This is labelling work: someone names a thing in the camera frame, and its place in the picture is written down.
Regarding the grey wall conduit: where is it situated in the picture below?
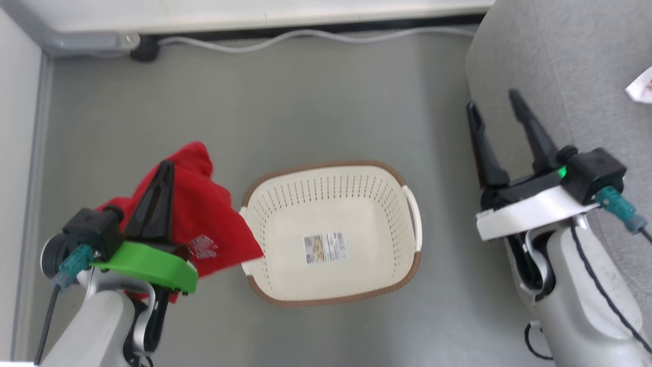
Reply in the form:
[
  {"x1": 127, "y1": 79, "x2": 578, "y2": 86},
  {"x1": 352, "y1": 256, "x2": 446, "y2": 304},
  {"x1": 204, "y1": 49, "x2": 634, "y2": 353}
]
[{"x1": 0, "y1": 0, "x2": 142, "y2": 57}]

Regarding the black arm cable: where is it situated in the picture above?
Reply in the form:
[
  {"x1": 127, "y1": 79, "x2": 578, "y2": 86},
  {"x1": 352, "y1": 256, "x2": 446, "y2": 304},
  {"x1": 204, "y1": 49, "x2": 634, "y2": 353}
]
[
  {"x1": 524, "y1": 219, "x2": 652, "y2": 361},
  {"x1": 33, "y1": 284, "x2": 63, "y2": 365}
]

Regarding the teal right camera cable plug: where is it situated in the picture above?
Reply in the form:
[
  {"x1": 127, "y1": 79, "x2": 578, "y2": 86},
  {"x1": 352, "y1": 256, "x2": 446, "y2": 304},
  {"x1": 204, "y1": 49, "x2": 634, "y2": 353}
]
[{"x1": 595, "y1": 186, "x2": 648, "y2": 235}]

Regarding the cream perforated laundry basket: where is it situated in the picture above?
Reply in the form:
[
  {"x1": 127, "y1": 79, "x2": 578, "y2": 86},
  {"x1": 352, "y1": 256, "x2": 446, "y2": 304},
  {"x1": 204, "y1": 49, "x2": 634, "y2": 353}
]
[{"x1": 239, "y1": 160, "x2": 424, "y2": 308}]

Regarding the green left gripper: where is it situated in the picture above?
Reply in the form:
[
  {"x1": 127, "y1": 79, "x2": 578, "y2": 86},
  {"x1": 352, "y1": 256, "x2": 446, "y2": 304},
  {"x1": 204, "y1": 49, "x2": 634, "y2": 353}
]
[{"x1": 91, "y1": 160, "x2": 200, "y2": 296}]

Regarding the teal left camera cable plug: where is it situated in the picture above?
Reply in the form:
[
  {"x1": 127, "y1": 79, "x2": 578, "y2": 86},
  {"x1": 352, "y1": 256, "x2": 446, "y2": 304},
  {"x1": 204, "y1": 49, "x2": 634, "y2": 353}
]
[{"x1": 51, "y1": 244, "x2": 96, "y2": 290}]

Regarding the grey fabric sofa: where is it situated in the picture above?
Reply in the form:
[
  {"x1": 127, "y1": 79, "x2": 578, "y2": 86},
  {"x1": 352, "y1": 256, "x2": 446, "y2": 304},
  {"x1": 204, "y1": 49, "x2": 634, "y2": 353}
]
[{"x1": 465, "y1": 0, "x2": 652, "y2": 327}]

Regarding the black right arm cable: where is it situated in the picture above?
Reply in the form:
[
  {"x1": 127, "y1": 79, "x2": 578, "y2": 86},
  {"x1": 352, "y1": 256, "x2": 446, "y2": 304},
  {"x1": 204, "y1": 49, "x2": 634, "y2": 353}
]
[{"x1": 524, "y1": 219, "x2": 652, "y2": 361}]

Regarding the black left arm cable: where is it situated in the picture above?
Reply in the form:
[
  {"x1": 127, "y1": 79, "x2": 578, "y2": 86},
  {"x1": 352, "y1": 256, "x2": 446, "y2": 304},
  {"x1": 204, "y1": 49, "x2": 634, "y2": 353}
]
[{"x1": 33, "y1": 284, "x2": 63, "y2": 365}]

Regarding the white garment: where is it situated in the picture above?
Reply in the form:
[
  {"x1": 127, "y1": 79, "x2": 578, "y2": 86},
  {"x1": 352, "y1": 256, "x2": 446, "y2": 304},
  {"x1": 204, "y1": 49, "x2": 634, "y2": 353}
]
[{"x1": 624, "y1": 65, "x2": 652, "y2": 105}]

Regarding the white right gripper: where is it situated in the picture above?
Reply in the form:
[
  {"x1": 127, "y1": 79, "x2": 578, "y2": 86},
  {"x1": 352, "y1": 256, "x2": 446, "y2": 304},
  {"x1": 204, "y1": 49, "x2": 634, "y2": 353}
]
[{"x1": 466, "y1": 89, "x2": 601, "y2": 242}]

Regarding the white and black baseboard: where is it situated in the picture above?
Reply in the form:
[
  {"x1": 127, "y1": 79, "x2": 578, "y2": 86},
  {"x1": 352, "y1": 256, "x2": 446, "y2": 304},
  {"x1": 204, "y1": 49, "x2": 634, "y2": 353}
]
[{"x1": 51, "y1": 0, "x2": 498, "y2": 42}]

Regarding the printed label sticker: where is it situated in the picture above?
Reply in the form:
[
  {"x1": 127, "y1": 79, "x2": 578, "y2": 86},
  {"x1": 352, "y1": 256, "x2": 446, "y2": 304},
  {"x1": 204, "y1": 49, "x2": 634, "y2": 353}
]
[{"x1": 304, "y1": 231, "x2": 348, "y2": 265}]

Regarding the grey side wall skirting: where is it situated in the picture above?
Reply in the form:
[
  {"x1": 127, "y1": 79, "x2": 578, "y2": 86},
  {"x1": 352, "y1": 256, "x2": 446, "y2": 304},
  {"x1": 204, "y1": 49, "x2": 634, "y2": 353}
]
[{"x1": 10, "y1": 53, "x2": 55, "y2": 360}]

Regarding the white floor cable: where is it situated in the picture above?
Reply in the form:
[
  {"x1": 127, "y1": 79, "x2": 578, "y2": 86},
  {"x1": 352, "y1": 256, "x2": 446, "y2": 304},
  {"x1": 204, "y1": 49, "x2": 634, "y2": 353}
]
[{"x1": 157, "y1": 27, "x2": 477, "y2": 54}]

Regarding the black round floor cap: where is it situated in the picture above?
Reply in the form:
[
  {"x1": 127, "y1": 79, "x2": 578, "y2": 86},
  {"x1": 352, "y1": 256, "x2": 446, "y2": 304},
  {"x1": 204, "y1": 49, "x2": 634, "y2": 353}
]
[{"x1": 129, "y1": 34, "x2": 160, "y2": 63}]

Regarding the teal camera cable plug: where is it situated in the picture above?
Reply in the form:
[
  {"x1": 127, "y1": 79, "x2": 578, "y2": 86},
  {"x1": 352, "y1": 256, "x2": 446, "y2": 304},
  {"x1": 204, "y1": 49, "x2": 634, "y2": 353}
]
[
  {"x1": 51, "y1": 244, "x2": 96, "y2": 290},
  {"x1": 595, "y1": 186, "x2": 648, "y2": 235}
]

